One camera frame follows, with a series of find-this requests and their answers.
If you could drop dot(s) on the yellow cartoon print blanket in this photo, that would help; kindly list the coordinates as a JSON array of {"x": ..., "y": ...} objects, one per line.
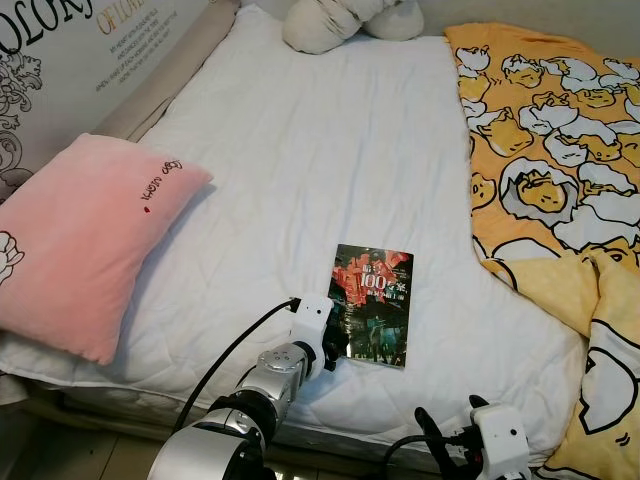
[{"x": 540, "y": 190}]

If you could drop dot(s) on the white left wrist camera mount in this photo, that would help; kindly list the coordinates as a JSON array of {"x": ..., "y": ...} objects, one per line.
[{"x": 312, "y": 325}]

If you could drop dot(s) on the white cushion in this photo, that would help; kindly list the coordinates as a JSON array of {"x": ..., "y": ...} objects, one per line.
[{"x": 395, "y": 20}]

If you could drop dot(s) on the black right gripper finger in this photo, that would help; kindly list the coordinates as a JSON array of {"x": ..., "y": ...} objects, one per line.
[
  {"x": 479, "y": 404},
  {"x": 430, "y": 432}
]

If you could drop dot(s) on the cream round cushion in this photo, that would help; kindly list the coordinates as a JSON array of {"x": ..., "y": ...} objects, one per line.
[{"x": 320, "y": 28}]

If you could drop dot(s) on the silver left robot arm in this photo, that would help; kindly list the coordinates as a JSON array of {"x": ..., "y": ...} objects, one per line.
[{"x": 275, "y": 375}]

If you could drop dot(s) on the pink pillow with sheep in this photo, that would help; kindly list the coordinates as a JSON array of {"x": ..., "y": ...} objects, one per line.
[{"x": 80, "y": 240}]

